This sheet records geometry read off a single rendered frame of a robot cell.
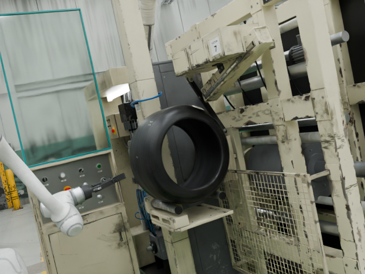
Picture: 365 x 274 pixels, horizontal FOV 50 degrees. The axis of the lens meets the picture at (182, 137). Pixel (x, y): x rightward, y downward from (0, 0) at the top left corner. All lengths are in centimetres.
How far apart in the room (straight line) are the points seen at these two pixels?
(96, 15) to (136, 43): 928
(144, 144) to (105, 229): 82
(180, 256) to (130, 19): 151
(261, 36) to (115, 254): 165
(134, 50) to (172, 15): 988
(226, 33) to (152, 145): 68
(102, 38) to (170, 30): 206
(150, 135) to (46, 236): 98
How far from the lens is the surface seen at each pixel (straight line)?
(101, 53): 1150
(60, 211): 188
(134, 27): 254
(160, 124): 208
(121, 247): 275
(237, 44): 208
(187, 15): 1253
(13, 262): 172
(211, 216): 225
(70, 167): 266
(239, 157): 268
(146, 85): 247
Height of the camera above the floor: 139
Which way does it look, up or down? 3 degrees down
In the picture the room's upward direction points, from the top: 12 degrees counter-clockwise
